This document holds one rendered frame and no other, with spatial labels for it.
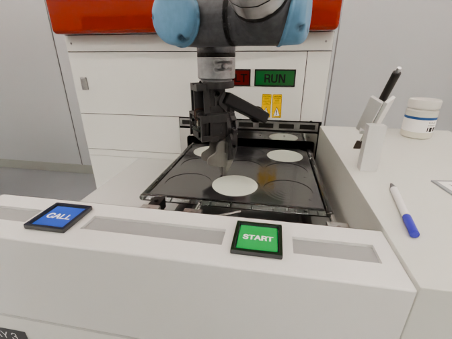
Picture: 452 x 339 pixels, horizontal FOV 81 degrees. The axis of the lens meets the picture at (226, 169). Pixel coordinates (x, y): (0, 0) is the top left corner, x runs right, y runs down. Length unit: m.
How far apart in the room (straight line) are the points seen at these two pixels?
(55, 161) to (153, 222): 3.08
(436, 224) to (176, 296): 0.33
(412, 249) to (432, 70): 2.28
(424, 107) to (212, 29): 0.57
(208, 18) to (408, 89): 2.22
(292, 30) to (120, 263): 0.35
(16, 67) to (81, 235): 3.05
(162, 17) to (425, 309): 0.46
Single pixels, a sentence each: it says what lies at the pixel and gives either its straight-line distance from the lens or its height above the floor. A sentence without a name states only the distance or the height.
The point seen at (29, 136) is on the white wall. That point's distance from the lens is 3.52.
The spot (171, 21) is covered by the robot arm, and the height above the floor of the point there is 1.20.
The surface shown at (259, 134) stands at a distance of 0.85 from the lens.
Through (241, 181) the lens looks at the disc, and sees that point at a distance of 0.59.
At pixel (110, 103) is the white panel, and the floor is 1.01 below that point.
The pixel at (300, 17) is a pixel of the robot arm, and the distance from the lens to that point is 0.39.
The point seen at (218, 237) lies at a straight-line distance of 0.33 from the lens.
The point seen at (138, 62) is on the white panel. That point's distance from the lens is 0.94.
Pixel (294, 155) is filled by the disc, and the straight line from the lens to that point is 0.78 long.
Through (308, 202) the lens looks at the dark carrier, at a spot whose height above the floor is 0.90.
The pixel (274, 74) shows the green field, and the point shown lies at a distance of 0.83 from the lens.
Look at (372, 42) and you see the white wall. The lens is 2.42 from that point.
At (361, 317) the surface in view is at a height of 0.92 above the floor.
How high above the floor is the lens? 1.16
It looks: 23 degrees down
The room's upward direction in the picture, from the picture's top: straight up
